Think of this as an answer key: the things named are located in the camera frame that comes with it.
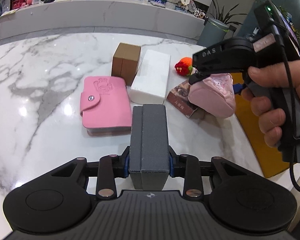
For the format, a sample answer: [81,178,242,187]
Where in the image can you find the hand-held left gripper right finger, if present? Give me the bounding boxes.
[169,147,243,198]

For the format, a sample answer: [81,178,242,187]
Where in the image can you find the dark grey box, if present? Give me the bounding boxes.
[129,104,170,190]

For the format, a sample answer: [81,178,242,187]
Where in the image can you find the pink snap card wallet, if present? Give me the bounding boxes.
[80,76,132,137]

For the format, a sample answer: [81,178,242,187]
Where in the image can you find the pink display box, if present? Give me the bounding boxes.
[12,0,44,10]

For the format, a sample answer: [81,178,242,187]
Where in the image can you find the red orange crochet toy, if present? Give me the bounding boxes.
[174,57,195,77]

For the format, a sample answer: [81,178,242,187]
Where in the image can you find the brown patterned box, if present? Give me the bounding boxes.
[166,80,205,119]

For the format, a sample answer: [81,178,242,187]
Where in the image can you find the white marble counter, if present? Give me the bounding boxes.
[0,0,205,46]

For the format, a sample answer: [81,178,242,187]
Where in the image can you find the long-leaf green plant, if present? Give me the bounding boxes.
[209,0,243,29]

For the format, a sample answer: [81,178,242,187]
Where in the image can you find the white rectangular box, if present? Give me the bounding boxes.
[130,49,171,105]

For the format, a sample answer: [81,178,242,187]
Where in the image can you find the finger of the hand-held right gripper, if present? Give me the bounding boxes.
[234,83,247,96]
[189,44,246,85]

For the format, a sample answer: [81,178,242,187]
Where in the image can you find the black cable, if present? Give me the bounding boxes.
[271,21,300,200]

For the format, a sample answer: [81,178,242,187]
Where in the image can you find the brown cardboard box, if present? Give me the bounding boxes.
[111,42,142,85]

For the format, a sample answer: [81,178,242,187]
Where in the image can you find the pink fabric pouch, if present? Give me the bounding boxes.
[189,72,237,117]

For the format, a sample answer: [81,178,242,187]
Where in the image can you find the orange storage box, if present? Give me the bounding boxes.
[234,90,285,179]

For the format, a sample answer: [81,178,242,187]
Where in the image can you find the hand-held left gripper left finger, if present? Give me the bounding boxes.
[50,146,130,199]

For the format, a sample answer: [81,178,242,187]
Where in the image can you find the grey trash bin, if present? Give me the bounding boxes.
[197,17,230,47]

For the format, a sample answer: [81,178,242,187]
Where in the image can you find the person's right hand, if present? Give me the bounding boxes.
[241,60,300,148]

